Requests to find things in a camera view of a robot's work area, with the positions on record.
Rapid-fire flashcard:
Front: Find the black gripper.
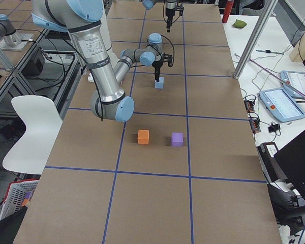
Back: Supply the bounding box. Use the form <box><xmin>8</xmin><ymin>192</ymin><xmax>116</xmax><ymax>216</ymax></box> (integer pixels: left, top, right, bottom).
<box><xmin>152</xmin><ymin>59</ymin><xmax>164</xmax><ymax>81</ymax></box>
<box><xmin>165</xmin><ymin>2</ymin><xmax>175</xmax><ymax>32</ymax></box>

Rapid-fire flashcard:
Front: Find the light blue foam block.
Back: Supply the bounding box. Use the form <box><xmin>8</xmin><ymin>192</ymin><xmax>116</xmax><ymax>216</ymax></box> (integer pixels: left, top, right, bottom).
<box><xmin>155</xmin><ymin>77</ymin><xmax>164</xmax><ymax>89</ymax></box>

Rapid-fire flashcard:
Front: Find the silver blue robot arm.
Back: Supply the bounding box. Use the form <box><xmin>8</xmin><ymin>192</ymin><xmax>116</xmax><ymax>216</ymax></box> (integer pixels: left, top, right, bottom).
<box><xmin>142</xmin><ymin>0</ymin><xmax>177</xmax><ymax>33</ymax></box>
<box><xmin>32</xmin><ymin>0</ymin><xmax>165</xmax><ymax>122</ymax></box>

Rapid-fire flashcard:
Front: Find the orange foam block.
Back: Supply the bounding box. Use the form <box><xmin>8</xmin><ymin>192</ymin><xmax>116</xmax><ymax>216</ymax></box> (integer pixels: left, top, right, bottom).
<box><xmin>137</xmin><ymin>129</ymin><xmax>149</xmax><ymax>145</ymax></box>

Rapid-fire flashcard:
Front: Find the purple foam block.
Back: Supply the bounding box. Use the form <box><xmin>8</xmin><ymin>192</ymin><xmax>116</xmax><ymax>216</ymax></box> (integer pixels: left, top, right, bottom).
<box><xmin>171</xmin><ymin>132</ymin><xmax>184</xmax><ymax>147</ymax></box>

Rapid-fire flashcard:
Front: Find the red bottle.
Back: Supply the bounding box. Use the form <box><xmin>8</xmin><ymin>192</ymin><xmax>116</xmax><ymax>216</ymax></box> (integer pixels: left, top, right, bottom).
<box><xmin>222</xmin><ymin>0</ymin><xmax>234</xmax><ymax>23</ymax></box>

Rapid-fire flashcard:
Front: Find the green bean bag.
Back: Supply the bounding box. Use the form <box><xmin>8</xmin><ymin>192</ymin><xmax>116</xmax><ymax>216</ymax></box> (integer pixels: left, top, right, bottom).
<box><xmin>232</xmin><ymin>19</ymin><xmax>247</xmax><ymax>29</ymax></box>

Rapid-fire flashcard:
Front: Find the orange black electronics board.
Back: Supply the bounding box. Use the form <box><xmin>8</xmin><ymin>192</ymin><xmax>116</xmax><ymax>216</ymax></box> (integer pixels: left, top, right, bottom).
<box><xmin>243</xmin><ymin>99</ymin><xmax>261</xmax><ymax>134</ymax></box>

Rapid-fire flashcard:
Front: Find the near blue teach pendant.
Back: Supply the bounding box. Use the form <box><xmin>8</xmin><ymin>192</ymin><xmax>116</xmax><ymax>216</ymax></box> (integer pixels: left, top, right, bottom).
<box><xmin>259</xmin><ymin>88</ymin><xmax>305</xmax><ymax>123</ymax></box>

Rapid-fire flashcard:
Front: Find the blue teach pendant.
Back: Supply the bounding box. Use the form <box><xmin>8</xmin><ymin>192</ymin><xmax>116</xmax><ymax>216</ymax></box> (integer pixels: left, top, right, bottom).
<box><xmin>259</xmin><ymin>88</ymin><xmax>305</xmax><ymax>123</ymax></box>
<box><xmin>280</xmin><ymin>71</ymin><xmax>305</xmax><ymax>94</ymax></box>

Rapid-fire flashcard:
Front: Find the white plastic chair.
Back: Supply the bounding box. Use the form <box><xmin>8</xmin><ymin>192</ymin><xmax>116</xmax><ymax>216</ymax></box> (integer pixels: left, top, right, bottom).
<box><xmin>3</xmin><ymin>95</ymin><xmax>63</xmax><ymax>175</ymax></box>

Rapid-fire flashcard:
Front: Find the far blue teach pendant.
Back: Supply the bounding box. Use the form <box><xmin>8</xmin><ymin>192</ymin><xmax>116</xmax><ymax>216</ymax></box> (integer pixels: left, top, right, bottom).
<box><xmin>280</xmin><ymin>71</ymin><xmax>305</xmax><ymax>94</ymax></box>

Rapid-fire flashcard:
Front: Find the black laptop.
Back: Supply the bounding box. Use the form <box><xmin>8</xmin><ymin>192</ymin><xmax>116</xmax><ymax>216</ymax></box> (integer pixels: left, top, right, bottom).
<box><xmin>274</xmin><ymin>130</ymin><xmax>305</xmax><ymax>197</ymax></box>

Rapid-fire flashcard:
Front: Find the white perforated basket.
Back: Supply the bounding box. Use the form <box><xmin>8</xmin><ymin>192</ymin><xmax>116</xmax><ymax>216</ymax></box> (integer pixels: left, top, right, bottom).
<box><xmin>0</xmin><ymin>179</ymin><xmax>39</xmax><ymax>221</ymax></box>

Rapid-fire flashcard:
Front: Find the black camera cable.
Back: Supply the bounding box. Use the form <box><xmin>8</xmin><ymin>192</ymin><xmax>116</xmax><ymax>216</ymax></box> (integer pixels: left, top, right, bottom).
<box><xmin>132</xmin><ymin>34</ymin><xmax>175</xmax><ymax>68</ymax></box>

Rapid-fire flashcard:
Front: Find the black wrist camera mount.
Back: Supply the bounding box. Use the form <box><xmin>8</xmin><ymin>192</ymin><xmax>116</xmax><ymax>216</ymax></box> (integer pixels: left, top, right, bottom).
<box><xmin>162</xmin><ymin>53</ymin><xmax>173</xmax><ymax>68</ymax></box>

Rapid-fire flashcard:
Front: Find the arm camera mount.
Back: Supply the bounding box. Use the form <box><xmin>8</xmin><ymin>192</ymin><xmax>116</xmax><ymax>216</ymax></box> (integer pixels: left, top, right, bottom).
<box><xmin>174</xmin><ymin>3</ymin><xmax>184</xmax><ymax>17</ymax></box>

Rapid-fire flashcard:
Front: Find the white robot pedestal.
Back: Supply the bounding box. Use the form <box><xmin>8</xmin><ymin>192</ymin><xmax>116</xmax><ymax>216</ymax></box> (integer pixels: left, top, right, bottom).
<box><xmin>87</xmin><ymin>0</ymin><xmax>127</xmax><ymax>84</ymax></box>

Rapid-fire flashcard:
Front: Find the aluminium frame post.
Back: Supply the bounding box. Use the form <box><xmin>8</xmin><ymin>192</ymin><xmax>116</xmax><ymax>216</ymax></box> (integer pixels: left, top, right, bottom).
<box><xmin>233</xmin><ymin>0</ymin><xmax>278</xmax><ymax>80</ymax></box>

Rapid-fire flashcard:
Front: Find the green handled grabber stick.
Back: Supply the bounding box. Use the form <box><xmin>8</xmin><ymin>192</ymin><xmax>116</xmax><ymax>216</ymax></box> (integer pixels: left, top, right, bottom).
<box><xmin>249</xmin><ymin>58</ymin><xmax>305</xmax><ymax>100</ymax></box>

